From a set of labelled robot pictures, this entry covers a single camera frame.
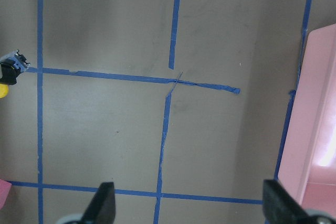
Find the yellow push button switch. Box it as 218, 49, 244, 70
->
0, 49, 31, 99

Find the pink cube centre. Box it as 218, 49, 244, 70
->
0, 179, 12, 209

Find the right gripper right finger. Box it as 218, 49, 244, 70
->
262, 179, 315, 224

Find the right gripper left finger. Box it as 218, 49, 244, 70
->
79, 182, 116, 224

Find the pink plastic bin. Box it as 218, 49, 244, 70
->
278, 25, 335, 217

